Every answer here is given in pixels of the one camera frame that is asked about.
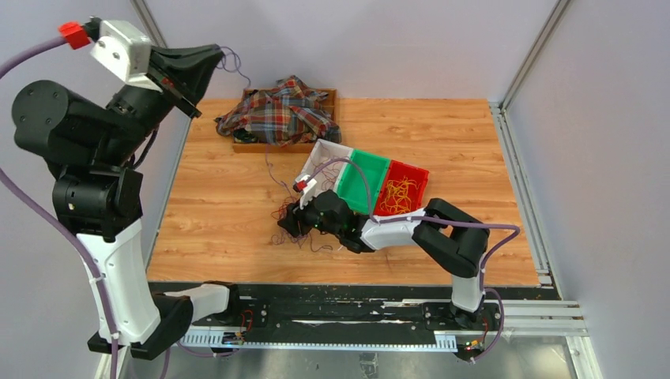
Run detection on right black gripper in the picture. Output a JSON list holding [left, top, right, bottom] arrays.
[[278, 192, 342, 238]]

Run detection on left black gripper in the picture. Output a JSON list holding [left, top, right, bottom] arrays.
[[96, 43, 222, 166]]

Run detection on coloured cable bundle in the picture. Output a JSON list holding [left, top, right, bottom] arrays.
[[269, 198, 336, 255]]

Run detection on red cable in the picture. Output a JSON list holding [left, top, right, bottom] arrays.
[[311, 146, 349, 192]]

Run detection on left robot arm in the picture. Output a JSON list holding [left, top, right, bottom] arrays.
[[11, 44, 242, 360]]

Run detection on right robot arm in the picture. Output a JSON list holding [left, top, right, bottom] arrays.
[[277, 190, 490, 329]]

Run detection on white plastic bin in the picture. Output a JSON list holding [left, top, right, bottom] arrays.
[[296, 140, 354, 193]]

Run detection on green plastic bin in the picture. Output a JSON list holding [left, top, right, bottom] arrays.
[[336, 149, 391, 214]]

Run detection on wooden tray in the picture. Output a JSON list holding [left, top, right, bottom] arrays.
[[231, 88, 339, 153]]

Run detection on plaid shirt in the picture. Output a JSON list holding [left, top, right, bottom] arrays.
[[215, 75, 342, 147]]

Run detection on red plastic bin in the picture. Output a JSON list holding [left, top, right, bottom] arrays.
[[374, 160, 430, 216]]

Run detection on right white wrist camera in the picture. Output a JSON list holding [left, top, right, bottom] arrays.
[[292, 173, 318, 210]]

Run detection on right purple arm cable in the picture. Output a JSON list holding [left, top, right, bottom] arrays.
[[292, 157, 521, 363]]

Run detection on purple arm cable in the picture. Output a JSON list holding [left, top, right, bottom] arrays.
[[292, 157, 521, 363], [0, 21, 242, 379]]

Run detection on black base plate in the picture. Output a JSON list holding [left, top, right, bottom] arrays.
[[190, 283, 505, 347]]

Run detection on yellow cables in red bin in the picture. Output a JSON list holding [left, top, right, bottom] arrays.
[[378, 176, 421, 216]]

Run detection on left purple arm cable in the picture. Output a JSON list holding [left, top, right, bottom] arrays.
[[0, 21, 242, 379]]

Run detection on aluminium frame rail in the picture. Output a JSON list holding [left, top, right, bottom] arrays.
[[94, 292, 603, 379]]

